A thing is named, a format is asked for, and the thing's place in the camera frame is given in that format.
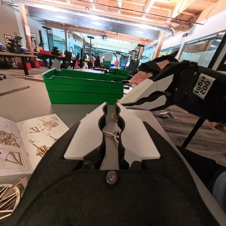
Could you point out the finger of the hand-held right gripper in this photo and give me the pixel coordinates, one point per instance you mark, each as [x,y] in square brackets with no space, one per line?
[155,104]
[143,91]

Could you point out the light wooden board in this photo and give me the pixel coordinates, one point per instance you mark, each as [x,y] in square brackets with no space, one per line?
[33,77]

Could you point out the wooden bicycle model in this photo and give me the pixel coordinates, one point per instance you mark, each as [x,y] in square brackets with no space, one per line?
[8,197]

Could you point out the instruction booklet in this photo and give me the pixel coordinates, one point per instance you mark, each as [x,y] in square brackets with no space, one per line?
[44,134]

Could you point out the small wooden model wheel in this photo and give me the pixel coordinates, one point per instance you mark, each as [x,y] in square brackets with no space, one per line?
[115,116]

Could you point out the person's right hand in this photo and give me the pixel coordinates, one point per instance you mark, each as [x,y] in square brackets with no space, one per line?
[141,77]

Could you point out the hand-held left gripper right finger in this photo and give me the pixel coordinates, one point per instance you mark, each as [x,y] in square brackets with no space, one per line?
[136,136]

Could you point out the small green plastic bin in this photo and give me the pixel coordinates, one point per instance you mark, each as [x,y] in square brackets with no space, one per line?
[118,75]

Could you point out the person's leg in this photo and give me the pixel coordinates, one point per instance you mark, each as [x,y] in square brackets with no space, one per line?
[219,192]

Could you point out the black slanted bar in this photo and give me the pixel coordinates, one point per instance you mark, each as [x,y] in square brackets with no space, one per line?
[194,132]

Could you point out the orange traffic cone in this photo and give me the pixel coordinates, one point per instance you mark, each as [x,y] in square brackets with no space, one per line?
[76,65]

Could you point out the red plastic bin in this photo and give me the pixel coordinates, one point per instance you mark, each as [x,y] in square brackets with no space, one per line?
[23,65]
[35,64]

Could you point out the black floor lamp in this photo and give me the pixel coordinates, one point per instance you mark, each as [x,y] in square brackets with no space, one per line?
[90,45]
[46,38]

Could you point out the black office chair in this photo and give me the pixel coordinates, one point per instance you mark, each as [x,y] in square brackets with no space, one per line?
[66,59]

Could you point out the flat red tray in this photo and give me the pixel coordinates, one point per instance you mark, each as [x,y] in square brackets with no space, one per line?
[45,51]

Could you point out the long wooden desk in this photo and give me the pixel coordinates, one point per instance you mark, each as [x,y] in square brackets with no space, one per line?
[15,54]

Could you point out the small wooden model part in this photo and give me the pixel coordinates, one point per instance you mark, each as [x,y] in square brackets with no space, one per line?
[113,134]

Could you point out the distant green bin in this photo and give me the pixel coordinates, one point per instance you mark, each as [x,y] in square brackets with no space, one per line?
[107,62]

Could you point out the ceiling projector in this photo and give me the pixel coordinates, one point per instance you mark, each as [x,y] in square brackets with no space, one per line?
[103,37]

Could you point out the black rack of weights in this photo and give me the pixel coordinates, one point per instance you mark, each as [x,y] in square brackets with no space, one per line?
[15,45]

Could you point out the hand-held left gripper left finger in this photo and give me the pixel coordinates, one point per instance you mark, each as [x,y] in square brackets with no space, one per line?
[83,136]

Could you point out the wooden scrap sheet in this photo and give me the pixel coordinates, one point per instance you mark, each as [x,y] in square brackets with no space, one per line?
[166,115]

